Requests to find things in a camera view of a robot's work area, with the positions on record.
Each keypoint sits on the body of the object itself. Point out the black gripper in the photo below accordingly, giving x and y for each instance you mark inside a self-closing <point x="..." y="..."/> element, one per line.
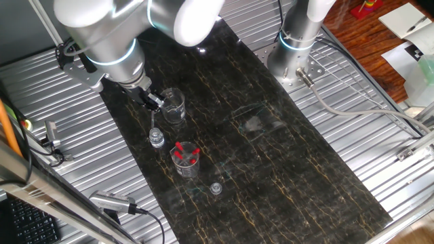
<point x="140" y="95"/>

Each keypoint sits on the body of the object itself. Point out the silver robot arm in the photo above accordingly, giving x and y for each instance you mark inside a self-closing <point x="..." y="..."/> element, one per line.
<point x="112" y="34"/>

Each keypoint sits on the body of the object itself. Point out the empty glass beaker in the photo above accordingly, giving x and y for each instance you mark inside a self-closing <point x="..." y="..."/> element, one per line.
<point x="173" y="115"/>

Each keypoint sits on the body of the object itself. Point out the small clear glass bottle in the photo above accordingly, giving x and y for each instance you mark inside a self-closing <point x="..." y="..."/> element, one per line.
<point x="156" y="139"/>

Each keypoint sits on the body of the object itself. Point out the red-tipped metal tongs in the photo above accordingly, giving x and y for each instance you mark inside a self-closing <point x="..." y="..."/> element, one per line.
<point x="192" y="161"/>

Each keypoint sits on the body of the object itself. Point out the glass beaker holding droppers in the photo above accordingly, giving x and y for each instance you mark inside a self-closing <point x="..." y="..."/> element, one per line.
<point x="186" y="171"/>

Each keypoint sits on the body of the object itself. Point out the grey clamp tool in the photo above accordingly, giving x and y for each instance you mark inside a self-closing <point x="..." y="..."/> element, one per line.
<point x="51" y="130"/>

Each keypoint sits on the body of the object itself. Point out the clear glass bottle stopper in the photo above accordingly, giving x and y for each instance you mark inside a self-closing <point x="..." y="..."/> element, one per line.
<point x="216" y="188"/>

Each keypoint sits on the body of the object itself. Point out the red yellow emergency button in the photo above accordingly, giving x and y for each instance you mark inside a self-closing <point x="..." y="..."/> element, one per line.
<point x="27" y="126"/>

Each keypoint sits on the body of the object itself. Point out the dark marble pattern mat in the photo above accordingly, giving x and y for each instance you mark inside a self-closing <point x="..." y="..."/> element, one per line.
<point x="271" y="186"/>

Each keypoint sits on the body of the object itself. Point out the orange pole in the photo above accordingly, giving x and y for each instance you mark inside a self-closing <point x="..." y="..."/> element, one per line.
<point x="8" y="132"/>

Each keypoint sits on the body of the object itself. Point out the black keyboard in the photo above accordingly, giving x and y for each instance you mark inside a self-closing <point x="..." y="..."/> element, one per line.
<point x="30" y="223"/>

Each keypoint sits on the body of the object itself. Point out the reddish brown wooden desk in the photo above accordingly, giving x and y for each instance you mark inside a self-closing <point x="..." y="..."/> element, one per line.
<point x="359" y="40"/>

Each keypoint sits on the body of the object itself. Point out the white paper with black marker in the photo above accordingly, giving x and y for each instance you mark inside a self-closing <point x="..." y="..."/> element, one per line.
<point x="400" y="61"/>

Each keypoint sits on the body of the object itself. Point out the white notebook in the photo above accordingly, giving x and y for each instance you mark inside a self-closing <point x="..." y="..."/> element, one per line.
<point x="396" y="20"/>

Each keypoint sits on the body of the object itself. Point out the translucent green plastic container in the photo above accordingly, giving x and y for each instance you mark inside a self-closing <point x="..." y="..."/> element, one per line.
<point x="420" y="84"/>

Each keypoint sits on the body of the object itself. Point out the dark pen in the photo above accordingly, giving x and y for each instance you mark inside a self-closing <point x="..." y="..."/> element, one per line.
<point x="417" y="24"/>

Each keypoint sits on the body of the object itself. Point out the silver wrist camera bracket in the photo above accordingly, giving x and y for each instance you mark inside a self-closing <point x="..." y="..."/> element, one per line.
<point x="84" y="76"/>

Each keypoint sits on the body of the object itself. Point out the black and silver camera bracket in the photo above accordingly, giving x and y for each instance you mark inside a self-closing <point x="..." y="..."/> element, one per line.
<point x="51" y="143"/>

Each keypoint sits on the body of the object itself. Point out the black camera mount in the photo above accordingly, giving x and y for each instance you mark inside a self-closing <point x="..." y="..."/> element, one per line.
<point x="112" y="217"/>

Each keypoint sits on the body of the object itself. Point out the aluminium frame beam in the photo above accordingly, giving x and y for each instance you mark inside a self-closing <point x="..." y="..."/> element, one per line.
<point x="51" y="196"/>

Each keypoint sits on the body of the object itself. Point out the slanted aluminium post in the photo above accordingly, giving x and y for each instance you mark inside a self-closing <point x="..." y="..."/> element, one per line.
<point x="40" y="15"/>

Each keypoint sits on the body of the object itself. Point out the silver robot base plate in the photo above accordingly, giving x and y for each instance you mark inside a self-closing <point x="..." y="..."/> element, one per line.
<point x="315" y="72"/>

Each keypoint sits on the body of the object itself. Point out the aluminium frame profile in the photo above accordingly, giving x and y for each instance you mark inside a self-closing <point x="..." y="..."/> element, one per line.
<point x="417" y="145"/>
<point x="425" y="113"/>

